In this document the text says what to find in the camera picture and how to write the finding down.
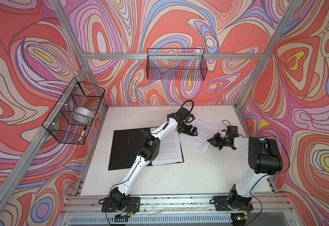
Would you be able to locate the printed paper sheet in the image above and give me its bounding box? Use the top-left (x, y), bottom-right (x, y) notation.
top-left (179, 118), bottom-right (220, 152)
top-left (151, 130), bottom-right (184, 166)

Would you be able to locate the blue file folder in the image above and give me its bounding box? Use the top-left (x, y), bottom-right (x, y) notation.
top-left (108, 126), bottom-right (185, 170)

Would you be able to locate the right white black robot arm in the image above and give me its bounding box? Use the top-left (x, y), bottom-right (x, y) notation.
top-left (207, 126), bottom-right (283, 210)

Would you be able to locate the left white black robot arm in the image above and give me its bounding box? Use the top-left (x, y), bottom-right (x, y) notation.
top-left (108, 105), bottom-right (198, 211)

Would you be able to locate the white bowl in basket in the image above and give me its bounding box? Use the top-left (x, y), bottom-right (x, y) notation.
top-left (74, 107), bottom-right (94, 118)

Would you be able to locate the black marker pen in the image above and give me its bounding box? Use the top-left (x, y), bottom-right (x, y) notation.
top-left (78, 126), bottom-right (87, 143)

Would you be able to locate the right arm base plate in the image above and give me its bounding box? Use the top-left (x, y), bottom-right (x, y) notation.
top-left (212, 196), bottom-right (253, 212)

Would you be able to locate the back black wire basket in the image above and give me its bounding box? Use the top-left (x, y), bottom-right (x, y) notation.
top-left (146, 47), bottom-right (208, 81)

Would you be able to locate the black wire basket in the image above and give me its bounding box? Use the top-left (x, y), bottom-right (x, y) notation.
top-left (42, 78), bottom-right (105, 145)
top-left (146, 47), bottom-right (208, 81)

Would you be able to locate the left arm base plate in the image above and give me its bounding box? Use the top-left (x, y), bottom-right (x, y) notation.
top-left (98, 197), bottom-right (140, 214)

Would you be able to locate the left black wire basket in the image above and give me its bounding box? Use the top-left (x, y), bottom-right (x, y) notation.
top-left (42, 78), bottom-right (105, 145)

